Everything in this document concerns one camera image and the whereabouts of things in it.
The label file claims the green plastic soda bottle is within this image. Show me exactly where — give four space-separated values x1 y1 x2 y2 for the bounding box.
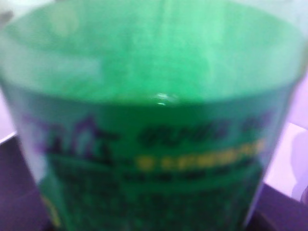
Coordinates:
0 0 308 231

